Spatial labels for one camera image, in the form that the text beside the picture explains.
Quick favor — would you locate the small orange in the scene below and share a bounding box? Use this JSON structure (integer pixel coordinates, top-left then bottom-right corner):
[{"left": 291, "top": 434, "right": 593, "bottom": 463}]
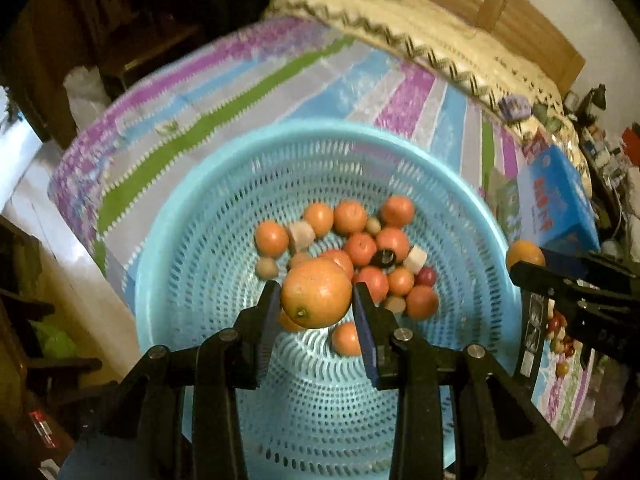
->
[{"left": 506, "top": 241, "right": 547, "bottom": 273}]

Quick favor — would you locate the red cloth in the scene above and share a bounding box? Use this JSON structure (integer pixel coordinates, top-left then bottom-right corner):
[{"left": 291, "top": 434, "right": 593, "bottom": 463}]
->
[{"left": 620, "top": 127, "right": 640, "bottom": 166}]

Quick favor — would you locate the light blue plastic basket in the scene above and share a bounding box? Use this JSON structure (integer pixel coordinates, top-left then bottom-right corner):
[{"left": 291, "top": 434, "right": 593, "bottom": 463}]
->
[{"left": 134, "top": 120, "right": 523, "bottom": 466}]

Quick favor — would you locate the cluttered dark side table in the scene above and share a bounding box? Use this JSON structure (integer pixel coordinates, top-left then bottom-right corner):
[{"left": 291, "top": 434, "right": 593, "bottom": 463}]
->
[{"left": 565, "top": 85, "right": 640, "bottom": 261}]

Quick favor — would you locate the pile of mixed fruits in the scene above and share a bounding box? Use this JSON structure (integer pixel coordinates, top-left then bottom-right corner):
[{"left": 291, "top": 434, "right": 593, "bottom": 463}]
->
[{"left": 545, "top": 310, "right": 586, "bottom": 380}]

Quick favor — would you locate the green patterned packet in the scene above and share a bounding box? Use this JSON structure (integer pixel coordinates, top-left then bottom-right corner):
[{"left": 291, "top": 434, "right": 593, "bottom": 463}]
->
[{"left": 530, "top": 102, "right": 567, "bottom": 137}]

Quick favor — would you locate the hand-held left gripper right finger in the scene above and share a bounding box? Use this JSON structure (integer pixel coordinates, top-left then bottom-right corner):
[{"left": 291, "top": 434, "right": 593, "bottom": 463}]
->
[{"left": 352, "top": 282, "right": 586, "bottom": 480}]

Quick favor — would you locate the large orange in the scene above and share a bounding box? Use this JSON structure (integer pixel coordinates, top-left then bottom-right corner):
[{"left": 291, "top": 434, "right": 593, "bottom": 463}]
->
[{"left": 280, "top": 258, "right": 353, "bottom": 329}]

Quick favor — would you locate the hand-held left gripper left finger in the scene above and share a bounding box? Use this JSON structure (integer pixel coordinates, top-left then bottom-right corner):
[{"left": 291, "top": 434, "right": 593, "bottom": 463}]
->
[{"left": 65, "top": 280, "right": 283, "bottom": 480}]

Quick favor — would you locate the blue printed box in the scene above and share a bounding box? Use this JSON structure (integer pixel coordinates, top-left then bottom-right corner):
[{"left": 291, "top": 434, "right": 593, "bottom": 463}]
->
[{"left": 517, "top": 145, "right": 601, "bottom": 256}]

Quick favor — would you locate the wooden headboard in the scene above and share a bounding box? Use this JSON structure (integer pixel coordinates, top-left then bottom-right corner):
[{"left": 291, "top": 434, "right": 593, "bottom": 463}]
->
[{"left": 390, "top": 0, "right": 586, "bottom": 93}]

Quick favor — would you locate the green printed box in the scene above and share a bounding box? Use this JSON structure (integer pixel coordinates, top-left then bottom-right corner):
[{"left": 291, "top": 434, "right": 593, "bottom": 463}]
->
[{"left": 487, "top": 170, "right": 523, "bottom": 246}]

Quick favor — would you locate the white plastic bag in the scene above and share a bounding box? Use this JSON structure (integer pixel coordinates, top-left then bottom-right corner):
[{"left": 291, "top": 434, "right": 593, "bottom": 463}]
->
[{"left": 62, "top": 65, "right": 112, "bottom": 132}]

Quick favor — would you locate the dark wooden shelf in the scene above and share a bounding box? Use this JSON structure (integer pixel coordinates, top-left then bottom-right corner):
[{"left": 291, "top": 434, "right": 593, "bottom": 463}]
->
[{"left": 0, "top": 217, "right": 121, "bottom": 461}]

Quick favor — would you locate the heap of oranges and fruits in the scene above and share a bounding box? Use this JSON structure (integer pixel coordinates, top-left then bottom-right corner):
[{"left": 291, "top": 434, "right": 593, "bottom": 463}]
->
[{"left": 254, "top": 195, "right": 441, "bottom": 357}]

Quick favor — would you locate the beige woven mat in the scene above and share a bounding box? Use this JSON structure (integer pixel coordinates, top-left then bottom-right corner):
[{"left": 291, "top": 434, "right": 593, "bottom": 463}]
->
[{"left": 265, "top": 0, "right": 593, "bottom": 196}]

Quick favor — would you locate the wooden chair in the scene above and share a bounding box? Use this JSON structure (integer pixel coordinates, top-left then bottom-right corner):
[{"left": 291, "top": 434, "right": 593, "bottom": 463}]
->
[{"left": 60, "top": 0, "right": 206, "bottom": 92}]

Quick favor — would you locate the small purple printed tin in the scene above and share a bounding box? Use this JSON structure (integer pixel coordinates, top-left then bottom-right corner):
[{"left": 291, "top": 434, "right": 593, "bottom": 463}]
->
[{"left": 497, "top": 94, "right": 531, "bottom": 123}]

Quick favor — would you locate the green plastic bag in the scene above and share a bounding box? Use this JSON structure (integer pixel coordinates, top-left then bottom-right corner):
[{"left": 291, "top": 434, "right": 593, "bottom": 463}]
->
[{"left": 30, "top": 320, "right": 77, "bottom": 362}]

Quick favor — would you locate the striped purple blue blanket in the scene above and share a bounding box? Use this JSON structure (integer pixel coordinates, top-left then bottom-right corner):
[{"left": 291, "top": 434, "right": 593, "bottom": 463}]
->
[{"left": 47, "top": 15, "right": 601, "bottom": 446}]

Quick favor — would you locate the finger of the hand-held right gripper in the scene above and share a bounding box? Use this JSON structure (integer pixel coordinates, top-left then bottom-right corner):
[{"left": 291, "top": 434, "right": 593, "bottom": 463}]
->
[
  {"left": 541, "top": 247, "right": 640, "bottom": 283},
  {"left": 509, "top": 260, "right": 640, "bottom": 361}
]

